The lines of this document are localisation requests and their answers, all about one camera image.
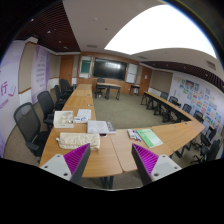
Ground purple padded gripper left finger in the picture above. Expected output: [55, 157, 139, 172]
[41, 144, 91, 184]

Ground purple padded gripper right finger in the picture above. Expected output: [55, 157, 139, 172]
[131, 144, 181, 185]

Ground cream folded towel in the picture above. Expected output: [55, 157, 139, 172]
[56, 132, 100, 151]

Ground long wooden right table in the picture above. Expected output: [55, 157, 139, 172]
[111, 92, 204, 172]

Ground long wooden table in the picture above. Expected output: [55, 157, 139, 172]
[111, 92, 204, 172]
[38, 83, 124, 179]

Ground green booklet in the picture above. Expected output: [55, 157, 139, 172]
[137, 128, 163, 148]

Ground long wooden left table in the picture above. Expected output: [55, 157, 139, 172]
[38, 83, 124, 179]

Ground blue white small packet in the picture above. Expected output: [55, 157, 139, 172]
[127, 129, 140, 141]

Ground white closed book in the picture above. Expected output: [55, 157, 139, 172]
[87, 120, 116, 134]

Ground white folded paper stack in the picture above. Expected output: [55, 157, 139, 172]
[53, 111, 74, 128]

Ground white paper sheets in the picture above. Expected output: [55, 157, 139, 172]
[73, 109, 91, 123]

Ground black chair right near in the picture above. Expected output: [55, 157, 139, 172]
[191, 140, 220, 163]

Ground black office chair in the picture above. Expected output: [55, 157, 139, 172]
[54, 85, 66, 110]
[14, 102, 49, 157]
[37, 91, 54, 128]

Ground nearest black office chair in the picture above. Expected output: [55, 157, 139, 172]
[14, 102, 49, 157]

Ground wooden desk at front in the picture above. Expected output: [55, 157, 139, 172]
[95, 83, 121, 100]

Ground black chair behind front desk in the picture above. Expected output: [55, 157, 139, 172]
[97, 78, 105, 94]

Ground white whiteboard right of screen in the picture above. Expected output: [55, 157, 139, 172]
[126, 64, 138, 84]

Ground green board left of screen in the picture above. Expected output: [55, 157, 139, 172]
[80, 60, 91, 73]

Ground colourful wall poster board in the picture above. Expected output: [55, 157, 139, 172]
[169, 73, 224, 131]

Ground large black wall screen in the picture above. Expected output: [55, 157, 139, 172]
[93, 58, 127, 81]

